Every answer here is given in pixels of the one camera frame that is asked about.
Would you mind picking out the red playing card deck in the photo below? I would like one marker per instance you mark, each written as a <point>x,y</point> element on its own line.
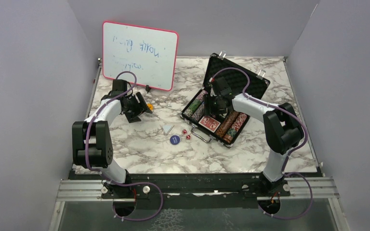
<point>209,123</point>

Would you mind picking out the pink framed whiteboard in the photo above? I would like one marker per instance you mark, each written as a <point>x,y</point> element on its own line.
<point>149,53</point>

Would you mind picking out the purple chip stack in case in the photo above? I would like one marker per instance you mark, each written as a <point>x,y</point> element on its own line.
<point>200,96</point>

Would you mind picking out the black mounting rail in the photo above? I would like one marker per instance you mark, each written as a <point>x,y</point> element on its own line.
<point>204,191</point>

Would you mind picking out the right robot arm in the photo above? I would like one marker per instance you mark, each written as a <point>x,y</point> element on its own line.
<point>284,131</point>

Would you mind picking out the blue dealer button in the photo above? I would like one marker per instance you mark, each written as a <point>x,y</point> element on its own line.
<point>175,139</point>

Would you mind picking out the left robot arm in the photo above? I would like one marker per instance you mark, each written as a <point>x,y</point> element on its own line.
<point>92,146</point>

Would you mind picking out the green chip stack in case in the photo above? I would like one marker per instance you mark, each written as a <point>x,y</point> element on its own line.
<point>192,107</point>

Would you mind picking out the black poker case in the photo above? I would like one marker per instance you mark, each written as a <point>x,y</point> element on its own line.
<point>237,77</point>

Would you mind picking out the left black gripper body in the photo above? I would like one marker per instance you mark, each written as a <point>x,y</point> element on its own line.
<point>135,108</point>

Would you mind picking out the orange dealer button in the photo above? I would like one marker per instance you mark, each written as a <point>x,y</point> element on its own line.
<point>150,106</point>

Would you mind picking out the orange chip row in case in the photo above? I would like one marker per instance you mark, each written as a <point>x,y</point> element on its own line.
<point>225,126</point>

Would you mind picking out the brown chip stack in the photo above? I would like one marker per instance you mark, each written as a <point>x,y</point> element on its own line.
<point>198,113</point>

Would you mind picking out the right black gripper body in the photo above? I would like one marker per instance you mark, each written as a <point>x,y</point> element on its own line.
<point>215,107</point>

